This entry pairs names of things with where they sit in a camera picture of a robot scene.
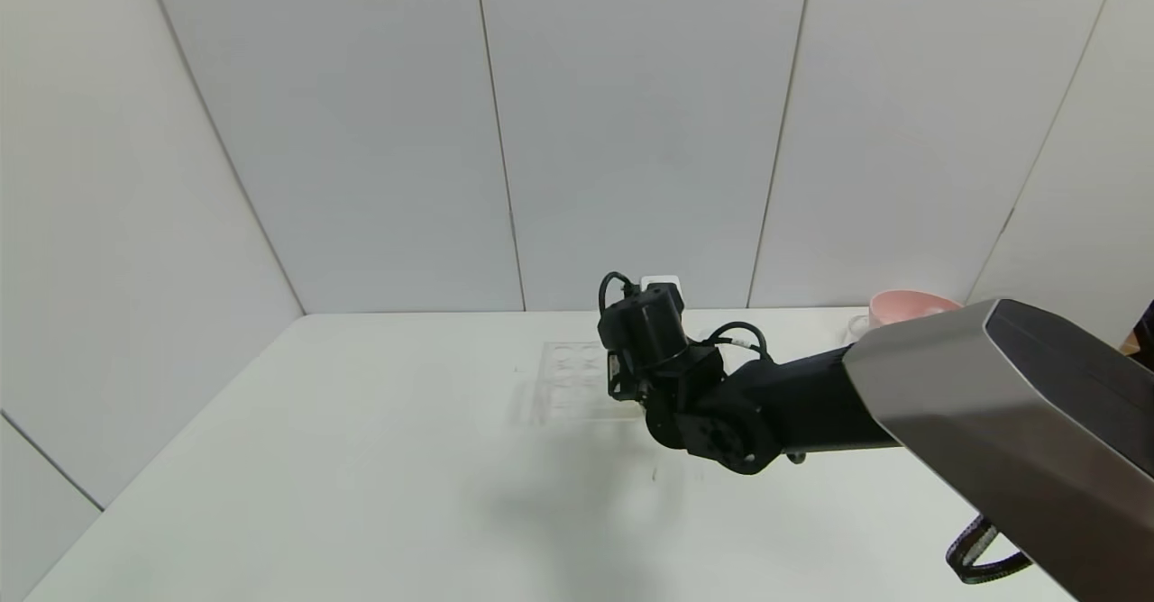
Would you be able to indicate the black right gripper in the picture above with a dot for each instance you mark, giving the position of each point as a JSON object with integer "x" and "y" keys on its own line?
{"x": 615, "y": 375}

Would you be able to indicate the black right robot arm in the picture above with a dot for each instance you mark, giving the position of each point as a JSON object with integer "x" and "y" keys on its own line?
{"x": 992, "y": 395}

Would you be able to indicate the clear plastic test tube rack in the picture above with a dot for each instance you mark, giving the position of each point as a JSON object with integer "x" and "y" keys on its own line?
{"x": 568, "y": 386}

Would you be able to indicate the clear plastic measuring beaker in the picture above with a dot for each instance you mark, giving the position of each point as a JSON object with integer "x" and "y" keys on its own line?
{"x": 856, "y": 327}

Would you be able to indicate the pink plastic bowl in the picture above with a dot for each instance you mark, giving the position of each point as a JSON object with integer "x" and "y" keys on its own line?
{"x": 902, "y": 305}

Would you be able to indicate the black object beside table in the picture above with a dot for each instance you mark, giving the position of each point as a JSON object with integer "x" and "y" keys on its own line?
{"x": 1149, "y": 327}

